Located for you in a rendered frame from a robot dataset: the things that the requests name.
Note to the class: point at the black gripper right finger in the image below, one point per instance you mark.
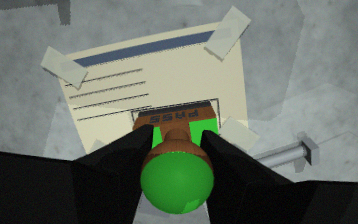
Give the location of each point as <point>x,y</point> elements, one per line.
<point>247,192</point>

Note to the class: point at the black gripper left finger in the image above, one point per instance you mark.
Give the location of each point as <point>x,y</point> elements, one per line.
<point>103,187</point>

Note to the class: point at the green-handled stamp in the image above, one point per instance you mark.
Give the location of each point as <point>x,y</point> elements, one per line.
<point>177,175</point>

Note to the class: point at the cream inspection card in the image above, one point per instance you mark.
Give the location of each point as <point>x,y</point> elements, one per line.
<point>107,86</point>

